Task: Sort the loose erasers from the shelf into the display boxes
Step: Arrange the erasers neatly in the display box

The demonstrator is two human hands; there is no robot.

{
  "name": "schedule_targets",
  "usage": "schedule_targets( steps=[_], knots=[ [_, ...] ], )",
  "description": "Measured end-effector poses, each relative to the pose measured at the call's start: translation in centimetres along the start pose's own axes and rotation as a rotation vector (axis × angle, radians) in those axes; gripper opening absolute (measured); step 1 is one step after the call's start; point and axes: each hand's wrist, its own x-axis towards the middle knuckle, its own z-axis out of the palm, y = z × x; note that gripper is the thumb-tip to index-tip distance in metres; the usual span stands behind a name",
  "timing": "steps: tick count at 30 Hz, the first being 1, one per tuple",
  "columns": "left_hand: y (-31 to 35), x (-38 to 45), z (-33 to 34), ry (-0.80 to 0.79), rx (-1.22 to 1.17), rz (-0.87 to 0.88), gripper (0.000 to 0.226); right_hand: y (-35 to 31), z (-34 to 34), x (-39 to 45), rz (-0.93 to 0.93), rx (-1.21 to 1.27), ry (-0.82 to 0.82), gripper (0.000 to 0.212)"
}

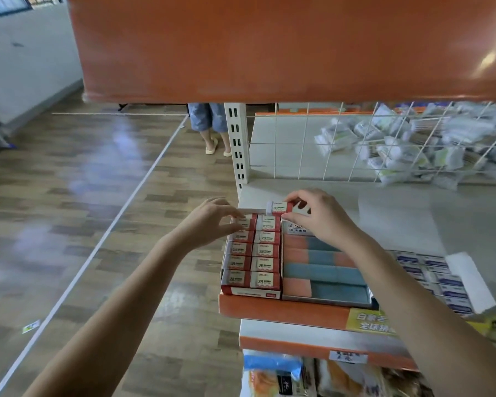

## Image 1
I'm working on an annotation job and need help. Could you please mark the person's right hand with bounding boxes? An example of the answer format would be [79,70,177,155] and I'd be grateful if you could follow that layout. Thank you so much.
[283,189,366,251]

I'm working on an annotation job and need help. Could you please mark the person's right forearm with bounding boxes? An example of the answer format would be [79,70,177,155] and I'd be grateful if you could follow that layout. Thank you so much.
[341,231,496,397]

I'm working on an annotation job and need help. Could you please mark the red white small box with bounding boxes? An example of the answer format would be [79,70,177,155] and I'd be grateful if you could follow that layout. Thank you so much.
[267,201,294,216]

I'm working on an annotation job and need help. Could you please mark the white wire grid panel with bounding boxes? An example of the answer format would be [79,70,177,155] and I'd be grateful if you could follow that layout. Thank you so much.
[246,99,496,185]

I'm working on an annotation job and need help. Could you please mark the person's left hand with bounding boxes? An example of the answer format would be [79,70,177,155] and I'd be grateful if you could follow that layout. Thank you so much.
[169,197,245,255]

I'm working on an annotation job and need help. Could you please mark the large window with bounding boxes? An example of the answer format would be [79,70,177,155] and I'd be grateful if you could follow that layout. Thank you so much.
[0,0,67,20]

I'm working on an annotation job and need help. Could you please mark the person's left forearm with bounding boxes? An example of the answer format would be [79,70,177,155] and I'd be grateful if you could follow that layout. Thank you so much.
[23,237,201,397]

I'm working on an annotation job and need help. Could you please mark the snack packets on lower shelf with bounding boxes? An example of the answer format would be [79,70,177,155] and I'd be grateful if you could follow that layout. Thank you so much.
[346,308,398,337]

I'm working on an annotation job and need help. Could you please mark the pile of white packets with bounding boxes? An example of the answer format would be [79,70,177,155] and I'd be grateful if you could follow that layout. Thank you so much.
[314,101,496,189]

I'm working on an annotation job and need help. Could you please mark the white orange metal shelf unit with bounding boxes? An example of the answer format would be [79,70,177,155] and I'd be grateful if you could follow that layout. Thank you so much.
[64,0,496,397]

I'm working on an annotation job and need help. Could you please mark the red eraser display box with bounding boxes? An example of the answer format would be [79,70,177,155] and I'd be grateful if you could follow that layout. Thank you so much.
[220,209,284,301]

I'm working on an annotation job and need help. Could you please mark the blue white eraser box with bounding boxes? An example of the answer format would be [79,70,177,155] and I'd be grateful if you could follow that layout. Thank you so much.
[355,190,496,319]

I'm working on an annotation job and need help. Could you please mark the box of pink-blue erasers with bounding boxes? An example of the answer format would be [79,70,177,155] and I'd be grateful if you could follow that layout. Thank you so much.
[281,219,375,309]

